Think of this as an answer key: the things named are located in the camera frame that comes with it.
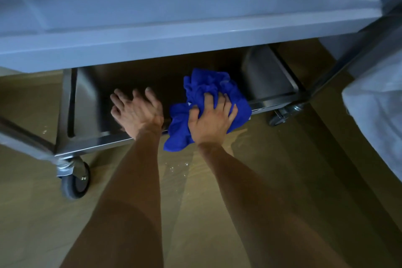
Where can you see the blue cleaning cloth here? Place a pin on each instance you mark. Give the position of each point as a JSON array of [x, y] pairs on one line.
[[201, 87]]

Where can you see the person's right little finger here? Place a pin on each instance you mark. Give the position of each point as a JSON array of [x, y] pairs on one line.
[[233, 113]]

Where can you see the person's left thumb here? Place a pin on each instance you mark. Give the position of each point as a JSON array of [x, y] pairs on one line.
[[153, 98]]

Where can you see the stainless steel trolley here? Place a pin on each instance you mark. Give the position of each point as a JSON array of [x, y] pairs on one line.
[[176, 32]]

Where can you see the person's left hand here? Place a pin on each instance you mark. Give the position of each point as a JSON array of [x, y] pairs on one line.
[[139, 117]]

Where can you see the person's left little finger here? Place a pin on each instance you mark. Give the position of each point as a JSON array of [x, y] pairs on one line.
[[116, 116]]

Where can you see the person's right hand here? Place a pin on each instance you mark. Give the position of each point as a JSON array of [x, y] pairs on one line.
[[212, 123]]

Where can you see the white linen bag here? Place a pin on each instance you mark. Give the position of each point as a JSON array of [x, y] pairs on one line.
[[377, 110]]

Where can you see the person's left middle finger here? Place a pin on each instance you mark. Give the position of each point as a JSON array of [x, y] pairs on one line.
[[123, 96]]

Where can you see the person's left forearm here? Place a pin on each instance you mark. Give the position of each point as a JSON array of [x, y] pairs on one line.
[[125, 201]]

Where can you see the person's right thumb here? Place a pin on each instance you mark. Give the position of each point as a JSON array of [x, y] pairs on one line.
[[193, 117]]

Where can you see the person's right middle finger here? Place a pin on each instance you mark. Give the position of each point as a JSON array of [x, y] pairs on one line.
[[220, 103]]

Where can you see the grey caster wheel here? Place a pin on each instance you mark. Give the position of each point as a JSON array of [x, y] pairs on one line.
[[75, 181], [282, 114]]

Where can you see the person's right forearm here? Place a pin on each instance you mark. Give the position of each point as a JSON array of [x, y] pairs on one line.
[[260, 211]]

